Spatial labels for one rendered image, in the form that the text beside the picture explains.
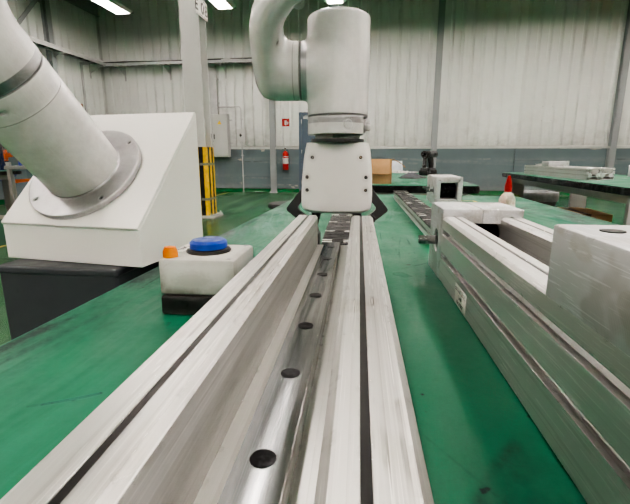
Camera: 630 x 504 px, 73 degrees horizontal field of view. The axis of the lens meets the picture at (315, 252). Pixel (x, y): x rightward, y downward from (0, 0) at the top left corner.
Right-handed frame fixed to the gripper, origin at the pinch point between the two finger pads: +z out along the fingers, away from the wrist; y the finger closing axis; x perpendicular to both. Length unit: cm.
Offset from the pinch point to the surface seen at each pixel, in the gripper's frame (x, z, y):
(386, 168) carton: -203, -6, -20
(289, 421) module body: 47.1, -2.7, -0.6
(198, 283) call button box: 22.3, -0.5, 12.8
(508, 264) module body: 30.7, -5.3, -14.1
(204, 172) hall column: -581, 10, 234
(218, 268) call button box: 22.3, -2.1, 10.6
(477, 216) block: 6.3, -5.6, -18.4
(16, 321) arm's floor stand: 5, 12, 50
